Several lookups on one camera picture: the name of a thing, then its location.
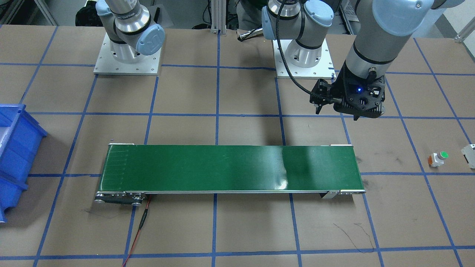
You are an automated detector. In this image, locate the red black motor cable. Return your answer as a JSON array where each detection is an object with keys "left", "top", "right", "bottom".
[{"left": 122, "top": 196, "right": 153, "bottom": 267}]

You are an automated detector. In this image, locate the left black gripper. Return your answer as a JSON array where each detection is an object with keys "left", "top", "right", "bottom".
[{"left": 332, "top": 63, "right": 386, "bottom": 121}]

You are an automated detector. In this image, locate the green push button switch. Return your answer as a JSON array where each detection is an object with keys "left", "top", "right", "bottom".
[{"left": 428, "top": 151, "right": 449, "bottom": 168}]

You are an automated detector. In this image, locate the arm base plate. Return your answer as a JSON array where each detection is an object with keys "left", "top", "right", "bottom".
[
  {"left": 93, "top": 34, "right": 162, "bottom": 76},
  {"left": 281, "top": 39, "right": 336, "bottom": 79}
]

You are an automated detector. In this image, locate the green conveyor belt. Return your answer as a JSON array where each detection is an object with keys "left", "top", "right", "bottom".
[{"left": 95, "top": 143, "right": 366, "bottom": 206}]

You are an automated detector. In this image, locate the white red circuit breaker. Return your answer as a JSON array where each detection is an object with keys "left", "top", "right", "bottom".
[{"left": 461, "top": 144, "right": 475, "bottom": 169}]

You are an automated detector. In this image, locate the blue plastic bin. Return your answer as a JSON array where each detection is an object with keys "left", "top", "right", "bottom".
[{"left": 0, "top": 104, "right": 48, "bottom": 223}]

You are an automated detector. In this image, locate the aluminium frame post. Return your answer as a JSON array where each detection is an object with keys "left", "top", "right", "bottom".
[{"left": 210, "top": 0, "right": 228, "bottom": 35}]

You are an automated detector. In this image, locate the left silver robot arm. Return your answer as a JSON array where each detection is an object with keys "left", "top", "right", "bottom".
[{"left": 261, "top": 0, "right": 462, "bottom": 120}]

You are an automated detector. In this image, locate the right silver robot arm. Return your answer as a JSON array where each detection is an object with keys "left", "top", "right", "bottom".
[{"left": 95, "top": 0, "right": 165, "bottom": 63}]

